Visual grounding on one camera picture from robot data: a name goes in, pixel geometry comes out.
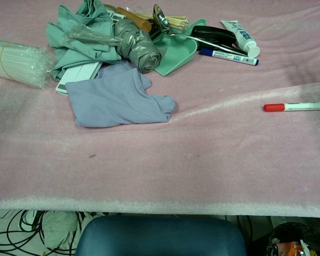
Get blue capped white marker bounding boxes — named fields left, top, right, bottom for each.
left=198, top=47, right=260, bottom=66

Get red capped white marker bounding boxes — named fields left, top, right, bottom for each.
left=263, top=101, right=320, bottom=113

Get pink foam sheet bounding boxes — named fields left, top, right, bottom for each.
left=0, top=0, right=320, bottom=219

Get lavender cloth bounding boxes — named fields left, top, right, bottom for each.
left=65, top=59, right=177, bottom=128

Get green plastic dustpan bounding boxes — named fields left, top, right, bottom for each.
left=152, top=18, right=207, bottom=77

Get grey garbage bag roll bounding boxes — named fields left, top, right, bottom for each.
left=114, top=18, right=163, bottom=74

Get white rectangular box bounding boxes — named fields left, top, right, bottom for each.
left=55, top=61, right=103, bottom=96

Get bundle of wooden chopsticks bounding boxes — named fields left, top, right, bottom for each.
left=133, top=11, right=189, bottom=30

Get metal ladle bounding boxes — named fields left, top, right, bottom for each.
left=153, top=3, right=245, bottom=54

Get black stapler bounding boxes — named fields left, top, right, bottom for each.
left=190, top=25, right=247, bottom=56

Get blue chair back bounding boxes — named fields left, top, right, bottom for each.
left=75, top=215, right=248, bottom=256

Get wooden rolling pin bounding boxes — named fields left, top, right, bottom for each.
left=116, top=6, right=153, bottom=33

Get clear plastic bag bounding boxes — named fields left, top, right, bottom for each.
left=62, top=23, right=122, bottom=46

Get white toothpaste tube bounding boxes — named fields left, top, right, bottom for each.
left=220, top=20, right=261, bottom=58

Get green cloth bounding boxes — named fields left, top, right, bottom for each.
left=45, top=0, right=123, bottom=82

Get bundle of white straws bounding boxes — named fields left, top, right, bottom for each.
left=0, top=38, right=55, bottom=90

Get black trash bin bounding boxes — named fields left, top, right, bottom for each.
left=265, top=221, right=320, bottom=256

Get black cables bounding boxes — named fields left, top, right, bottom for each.
left=0, top=209, right=83, bottom=256

